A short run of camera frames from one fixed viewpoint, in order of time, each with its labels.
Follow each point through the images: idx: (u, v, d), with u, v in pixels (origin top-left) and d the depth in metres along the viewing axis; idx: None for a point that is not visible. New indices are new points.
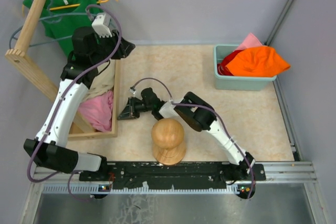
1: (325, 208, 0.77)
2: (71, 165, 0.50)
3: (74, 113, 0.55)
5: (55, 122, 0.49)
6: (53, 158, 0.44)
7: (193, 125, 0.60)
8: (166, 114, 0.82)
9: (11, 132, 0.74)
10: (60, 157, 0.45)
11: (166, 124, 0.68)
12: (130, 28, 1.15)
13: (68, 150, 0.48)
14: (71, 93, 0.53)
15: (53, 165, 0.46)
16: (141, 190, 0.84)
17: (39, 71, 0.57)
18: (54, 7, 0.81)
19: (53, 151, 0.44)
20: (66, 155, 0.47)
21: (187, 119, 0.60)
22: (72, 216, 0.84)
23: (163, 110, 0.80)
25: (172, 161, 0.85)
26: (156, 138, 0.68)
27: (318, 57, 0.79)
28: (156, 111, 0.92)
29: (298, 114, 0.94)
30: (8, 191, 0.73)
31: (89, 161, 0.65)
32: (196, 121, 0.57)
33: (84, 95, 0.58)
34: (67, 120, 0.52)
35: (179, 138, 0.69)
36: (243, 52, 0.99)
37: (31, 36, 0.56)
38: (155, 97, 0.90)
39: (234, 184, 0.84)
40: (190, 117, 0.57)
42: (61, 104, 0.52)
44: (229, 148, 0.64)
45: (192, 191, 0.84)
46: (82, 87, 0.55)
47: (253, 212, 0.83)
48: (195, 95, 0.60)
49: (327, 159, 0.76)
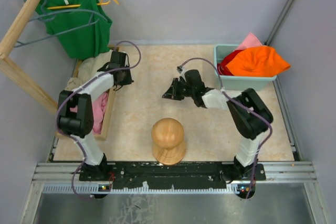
1: (325, 209, 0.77)
2: (86, 130, 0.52)
3: (97, 93, 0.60)
5: (90, 85, 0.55)
6: (83, 107, 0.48)
7: (240, 127, 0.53)
8: (209, 101, 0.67)
9: (11, 132, 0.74)
10: (87, 109, 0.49)
11: (166, 124, 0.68)
12: (130, 28, 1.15)
13: (92, 110, 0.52)
14: (103, 77, 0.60)
15: (79, 117, 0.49)
16: (141, 190, 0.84)
17: (21, 72, 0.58)
18: (54, 5, 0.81)
19: (85, 100, 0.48)
20: (89, 115, 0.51)
21: (236, 118, 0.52)
22: (72, 216, 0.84)
23: (206, 97, 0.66)
25: (172, 161, 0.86)
26: (157, 140, 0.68)
27: (318, 57, 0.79)
28: (197, 95, 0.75)
29: (299, 114, 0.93)
30: (8, 191, 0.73)
31: (94, 147, 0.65)
32: (247, 125, 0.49)
33: (107, 86, 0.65)
34: (94, 92, 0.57)
35: (178, 139, 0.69)
36: (243, 52, 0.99)
37: (17, 38, 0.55)
38: (199, 79, 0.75)
39: (234, 184, 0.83)
40: (242, 119, 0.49)
42: (95, 79, 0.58)
44: (250, 157, 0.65)
45: (192, 191, 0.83)
46: (111, 79, 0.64)
47: (252, 212, 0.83)
48: (256, 95, 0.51)
49: (326, 159, 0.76)
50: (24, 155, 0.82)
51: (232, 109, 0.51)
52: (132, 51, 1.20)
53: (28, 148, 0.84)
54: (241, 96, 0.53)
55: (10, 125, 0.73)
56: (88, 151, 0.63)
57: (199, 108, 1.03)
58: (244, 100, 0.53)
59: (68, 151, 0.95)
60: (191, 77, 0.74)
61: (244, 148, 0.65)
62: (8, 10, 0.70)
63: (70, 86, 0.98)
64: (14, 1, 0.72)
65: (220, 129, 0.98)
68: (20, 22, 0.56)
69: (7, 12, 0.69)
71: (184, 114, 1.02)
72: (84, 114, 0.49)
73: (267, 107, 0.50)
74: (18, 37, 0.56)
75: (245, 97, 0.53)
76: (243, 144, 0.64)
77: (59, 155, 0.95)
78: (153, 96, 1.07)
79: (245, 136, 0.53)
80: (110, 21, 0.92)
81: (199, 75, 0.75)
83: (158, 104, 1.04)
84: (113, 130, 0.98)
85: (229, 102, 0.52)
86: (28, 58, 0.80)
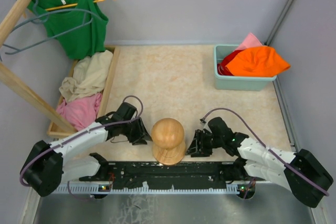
1: (325, 209, 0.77)
2: (48, 189, 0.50)
3: (84, 146, 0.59)
5: (72, 142, 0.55)
6: (49, 169, 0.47)
7: (298, 195, 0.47)
8: (247, 155, 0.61)
9: (9, 132, 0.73)
10: (53, 172, 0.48)
11: (166, 124, 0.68)
12: (130, 29, 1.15)
13: (59, 173, 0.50)
14: (95, 131, 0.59)
15: (40, 176, 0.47)
16: (142, 190, 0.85)
17: (8, 72, 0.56)
18: (51, 6, 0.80)
19: (53, 163, 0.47)
20: (55, 176, 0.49)
21: (296, 189, 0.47)
22: (72, 217, 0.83)
23: (243, 150, 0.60)
25: (172, 161, 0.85)
26: (159, 143, 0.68)
27: (318, 57, 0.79)
28: (227, 143, 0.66)
29: (299, 113, 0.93)
30: (7, 191, 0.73)
31: (82, 170, 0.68)
32: (312, 196, 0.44)
33: (99, 140, 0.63)
34: (75, 150, 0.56)
35: (179, 139, 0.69)
36: (243, 52, 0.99)
37: (3, 38, 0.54)
38: (225, 125, 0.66)
39: (234, 184, 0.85)
40: (306, 191, 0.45)
42: (83, 134, 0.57)
44: (263, 176, 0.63)
45: (192, 190, 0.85)
46: (105, 135, 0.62)
47: (253, 212, 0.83)
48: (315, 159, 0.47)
49: (326, 159, 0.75)
50: (23, 155, 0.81)
51: (293, 180, 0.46)
52: (132, 51, 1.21)
53: (28, 148, 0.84)
54: (295, 160, 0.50)
55: (9, 125, 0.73)
56: (74, 178, 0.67)
57: (199, 107, 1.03)
58: (297, 163, 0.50)
59: None
60: (216, 126, 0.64)
61: (269, 176, 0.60)
62: (4, 10, 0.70)
63: (65, 86, 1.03)
64: (11, 1, 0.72)
65: None
68: (7, 24, 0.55)
69: (4, 12, 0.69)
71: (184, 114, 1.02)
72: (48, 177, 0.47)
73: (327, 171, 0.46)
74: (5, 40, 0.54)
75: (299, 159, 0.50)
76: (269, 172, 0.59)
77: None
78: (153, 96, 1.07)
79: (306, 204, 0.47)
80: (106, 18, 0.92)
81: (224, 122, 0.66)
83: (158, 105, 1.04)
84: None
85: (287, 171, 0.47)
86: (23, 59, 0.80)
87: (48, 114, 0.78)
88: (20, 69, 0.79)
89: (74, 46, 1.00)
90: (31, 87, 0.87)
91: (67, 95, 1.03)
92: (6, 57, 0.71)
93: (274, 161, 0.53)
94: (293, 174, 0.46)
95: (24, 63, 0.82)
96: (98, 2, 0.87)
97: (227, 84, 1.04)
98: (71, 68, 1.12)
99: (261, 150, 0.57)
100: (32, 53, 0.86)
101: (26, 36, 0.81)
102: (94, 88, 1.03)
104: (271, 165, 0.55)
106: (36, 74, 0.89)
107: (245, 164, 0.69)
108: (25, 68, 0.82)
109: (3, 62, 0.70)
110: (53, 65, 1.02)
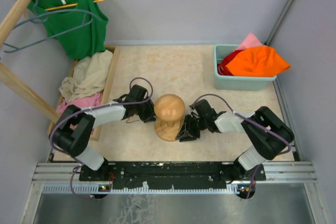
1: (325, 209, 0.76)
2: (77, 150, 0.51)
3: (105, 118, 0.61)
5: (99, 110, 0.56)
6: (83, 127, 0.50)
7: (257, 148, 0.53)
8: (222, 125, 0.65)
9: (9, 132, 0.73)
10: (85, 131, 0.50)
11: (171, 99, 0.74)
12: (129, 29, 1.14)
13: (89, 135, 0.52)
14: (118, 107, 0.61)
15: (73, 136, 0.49)
16: (142, 190, 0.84)
17: (8, 71, 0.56)
18: (51, 6, 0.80)
19: (87, 122, 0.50)
20: (86, 136, 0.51)
21: (255, 141, 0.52)
22: (72, 217, 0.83)
23: (219, 120, 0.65)
25: (167, 135, 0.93)
26: (158, 113, 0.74)
27: (318, 57, 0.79)
28: (209, 120, 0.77)
29: (298, 113, 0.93)
30: (7, 191, 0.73)
31: (91, 159, 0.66)
32: (267, 145, 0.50)
33: (116, 118, 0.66)
34: (98, 119, 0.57)
35: (178, 116, 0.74)
36: (243, 52, 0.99)
37: (4, 38, 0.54)
38: (208, 106, 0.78)
39: (234, 184, 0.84)
40: (261, 140, 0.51)
42: (107, 106, 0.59)
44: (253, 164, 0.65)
45: (192, 190, 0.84)
46: (123, 112, 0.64)
47: (253, 212, 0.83)
48: (271, 114, 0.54)
49: (326, 159, 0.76)
50: (23, 155, 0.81)
51: (251, 131, 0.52)
52: (132, 51, 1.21)
53: (28, 148, 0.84)
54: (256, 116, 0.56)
55: (9, 125, 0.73)
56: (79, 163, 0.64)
57: None
58: (259, 120, 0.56)
59: None
60: (200, 106, 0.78)
61: (252, 157, 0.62)
62: (4, 10, 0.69)
63: (65, 86, 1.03)
64: (11, 0, 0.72)
65: None
68: (7, 24, 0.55)
69: (3, 12, 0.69)
71: None
72: (81, 135, 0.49)
73: (285, 126, 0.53)
74: (5, 39, 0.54)
75: (260, 117, 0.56)
76: (251, 152, 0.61)
77: (59, 155, 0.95)
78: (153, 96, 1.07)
79: (265, 156, 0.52)
80: (106, 18, 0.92)
81: (208, 104, 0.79)
83: None
84: (113, 130, 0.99)
85: (245, 124, 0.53)
86: (22, 59, 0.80)
87: (47, 114, 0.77)
88: (19, 69, 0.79)
89: (74, 46, 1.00)
90: (31, 87, 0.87)
91: (67, 95, 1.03)
92: (6, 57, 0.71)
93: (238, 120, 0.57)
94: (250, 125, 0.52)
95: (24, 63, 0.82)
96: (98, 2, 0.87)
97: (223, 85, 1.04)
98: (71, 69, 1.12)
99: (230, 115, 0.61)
100: (32, 53, 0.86)
101: (26, 36, 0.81)
102: (94, 88, 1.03)
104: (238, 127, 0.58)
106: (36, 74, 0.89)
107: (239, 158, 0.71)
108: (25, 68, 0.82)
109: (3, 62, 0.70)
110: (54, 65, 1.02)
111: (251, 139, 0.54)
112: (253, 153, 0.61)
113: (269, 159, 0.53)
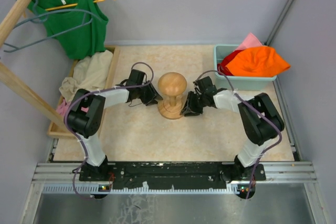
1: (325, 208, 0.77)
2: (93, 129, 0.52)
3: (112, 102, 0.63)
5: (107, 92, 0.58)
6: (95, 106, 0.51)
7: (248, 131, 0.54)
8: (220, 102, 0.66)
9: (9, 132, 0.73)
10: (97, 110, 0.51)
11: (173, 76, 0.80)
12: (129, 28, 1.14)
13: (101, 114, 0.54)
14: (122, 89, 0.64)
15: (87, 116, 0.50)
16: (141, 190, 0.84)
17: (8, 71, 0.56)
18: (51, 6, 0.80)
19: (98, 101, 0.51)
20: (98, 116, 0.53)
21: (247, 123, 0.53)
22: (72, 217, 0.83)
23: (217, 96, 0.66)
25: (170, 114, 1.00)
26: (163, 91, 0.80)
27: (318, 57, 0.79)
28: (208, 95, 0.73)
29: (298, 113, 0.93)
30: (7, 191, 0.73)
31: (97, 148, 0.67)
32: (256, 129, 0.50)
33: (121, 100, 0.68)
34: (107, 100, 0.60)
35: (181, 92, 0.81)
36: (243, 52, 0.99)
37: (4, 38, 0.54)
38: (209, 82, 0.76)
39: (234, 184, 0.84)
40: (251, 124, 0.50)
42: (113, 88, 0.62)
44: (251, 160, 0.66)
45: (192, 191, 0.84)
46: (126, 95, 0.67)
47: (253, 212, 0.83)
48: (269, 100, 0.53)
49: (326, 159, 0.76)
50: (23, 155, 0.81)
51: (244, 114, 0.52)
52: (132, 50, 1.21)
53: (28, 148, 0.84)
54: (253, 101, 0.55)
55: (9, 125, 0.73)
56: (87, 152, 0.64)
57: None
58: (256, 105, 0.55)
59: (68, 151, 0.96)
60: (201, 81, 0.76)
61: (248, 150, 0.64)
62: (4, 10, 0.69)
63: (65, 86, 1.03)
64: (11, 1, 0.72)
65: (220, 129, 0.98)
68: (7, 24, 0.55)
69: (3, 12, 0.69)
71: None
72: (94, 114, 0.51)
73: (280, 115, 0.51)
74: (6, 39, 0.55)
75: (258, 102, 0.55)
76: (248, 146, 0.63)
77: (59, 155, 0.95)
78: None
79: (253, 140, 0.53)
80: (106, 18, 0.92)
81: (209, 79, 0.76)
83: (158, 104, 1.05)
84: (113, 130, 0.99)
85: (240, 105, 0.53)
86: (22, 59, 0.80)
87: (47, 114, 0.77)
88: (19, 68, 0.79)
89: (74, 46, 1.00)
90: (30, 87, 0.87)
91: (67, 95, 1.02)
92: (6, 57, 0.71)
93: (234, 100, 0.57)
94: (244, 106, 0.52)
95: (25, 63, 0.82)
96: (98, 2, 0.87)
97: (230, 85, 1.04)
98: (71, 69, 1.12)
99: (229, 94, 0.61)
100: (32, 53, 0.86)
101: (25, 36, 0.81)
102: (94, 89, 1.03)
104: (234, 107, 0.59)
106: (36, 74, 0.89)
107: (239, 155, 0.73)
108: (26, 68, 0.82)
109: (3, 62, 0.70)
110: (54, 65, 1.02)
111: (243, 120, 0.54)
112: (249, 147, 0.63)
113: (257, 144, 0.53)
